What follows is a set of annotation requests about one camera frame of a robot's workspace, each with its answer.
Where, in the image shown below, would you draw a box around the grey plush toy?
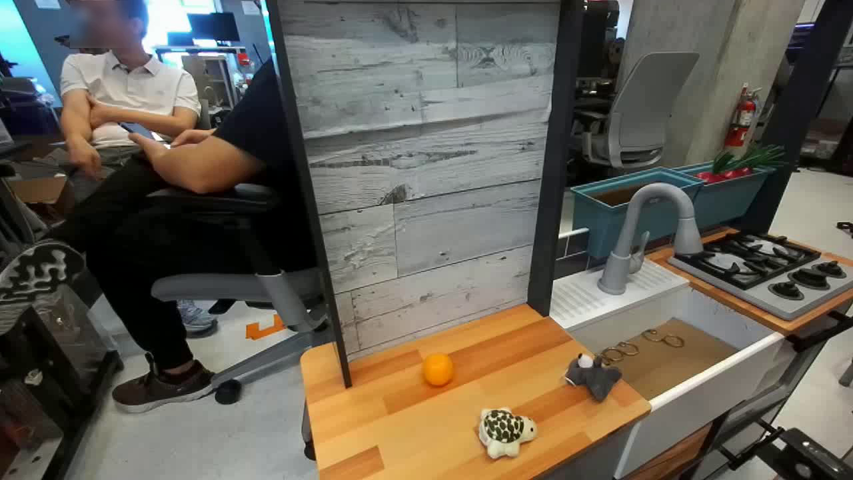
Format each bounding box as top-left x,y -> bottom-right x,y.
565,351 -> 625,403

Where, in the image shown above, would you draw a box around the white green spotted turtle toy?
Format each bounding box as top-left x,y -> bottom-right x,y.
473,406 -> 537,461

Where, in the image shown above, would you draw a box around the green toy vegetable leaves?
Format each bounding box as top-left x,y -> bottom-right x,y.
711,145 -> 789,177

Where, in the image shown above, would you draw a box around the toy gas stove top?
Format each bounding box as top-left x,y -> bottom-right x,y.
667,229 -> 853,322

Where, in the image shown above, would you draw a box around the orange ball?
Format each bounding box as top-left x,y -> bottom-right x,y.
421,351 -> 456,389

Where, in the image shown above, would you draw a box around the grey office chair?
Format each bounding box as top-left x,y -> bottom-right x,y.
143,179 -> 337,409

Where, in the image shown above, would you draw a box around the large blue planter box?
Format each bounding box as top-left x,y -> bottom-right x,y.
568,169 -> 703,267

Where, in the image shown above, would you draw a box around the small orange floor object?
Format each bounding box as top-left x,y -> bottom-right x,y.
243,311 -> 291,343

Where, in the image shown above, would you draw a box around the grey sink faucet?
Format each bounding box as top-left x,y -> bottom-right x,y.
596,182 -> 705,299

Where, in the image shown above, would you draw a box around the white office chair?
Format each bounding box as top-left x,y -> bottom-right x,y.
583,51 -> 703,174

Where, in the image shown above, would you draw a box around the person in black clothes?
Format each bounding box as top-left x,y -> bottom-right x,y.
50,57 -> 313,414

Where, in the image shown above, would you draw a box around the white sink basin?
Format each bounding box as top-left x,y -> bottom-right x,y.
547,255 -> 796,480

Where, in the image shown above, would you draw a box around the small blue planter box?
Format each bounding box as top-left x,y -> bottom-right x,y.
681,161 -> 775,231

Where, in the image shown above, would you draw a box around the person in white shirt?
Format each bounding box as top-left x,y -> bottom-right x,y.
55,0 -> 206,177

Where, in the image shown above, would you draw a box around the red fire extinguisher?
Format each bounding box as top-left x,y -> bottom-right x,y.
723,83 -> 763,153

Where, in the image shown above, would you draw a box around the tall black pillar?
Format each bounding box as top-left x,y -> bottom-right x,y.
739,0 -> 853,241

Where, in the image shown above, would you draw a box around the black equipment rack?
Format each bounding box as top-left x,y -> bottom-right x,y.
0,238 -> 124,480

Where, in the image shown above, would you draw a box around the black metal stand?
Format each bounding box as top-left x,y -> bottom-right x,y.
697,303 -> 853,480

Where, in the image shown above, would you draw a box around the grey wood-look wall panel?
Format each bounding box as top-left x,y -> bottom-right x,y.
276,0 -> 565,359

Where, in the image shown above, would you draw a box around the thin black frame post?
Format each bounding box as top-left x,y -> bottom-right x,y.
264,0 -> 353,389

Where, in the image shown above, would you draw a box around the wide black frame post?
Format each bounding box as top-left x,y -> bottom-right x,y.
524,0 -> 587,319

